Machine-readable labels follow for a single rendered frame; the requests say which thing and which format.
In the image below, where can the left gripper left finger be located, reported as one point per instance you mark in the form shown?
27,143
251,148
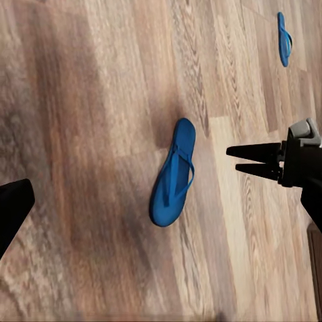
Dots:
16,201

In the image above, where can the sandal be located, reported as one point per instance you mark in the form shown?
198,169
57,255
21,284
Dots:
285,40
173,182

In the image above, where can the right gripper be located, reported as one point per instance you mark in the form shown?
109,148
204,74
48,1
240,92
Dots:
298,162

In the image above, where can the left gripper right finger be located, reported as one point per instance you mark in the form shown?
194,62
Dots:
311,199

